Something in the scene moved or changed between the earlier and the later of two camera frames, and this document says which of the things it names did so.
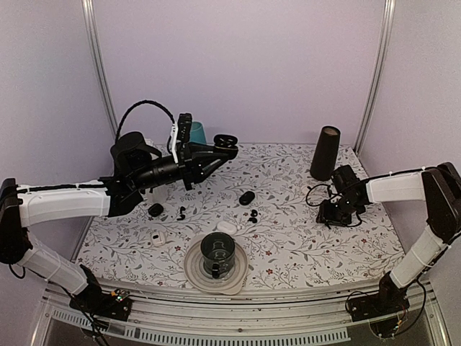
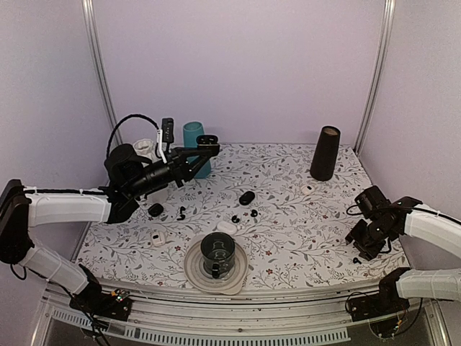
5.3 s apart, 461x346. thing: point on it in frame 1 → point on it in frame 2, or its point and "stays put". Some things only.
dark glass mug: [217, 249] stays put
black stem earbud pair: [183, 215] stays put
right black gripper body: [341, 214] → [366, 240]
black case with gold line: [226, 144] → [208, 143]
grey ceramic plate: [232, 283] stays put
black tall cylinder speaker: [323, 163] stays put
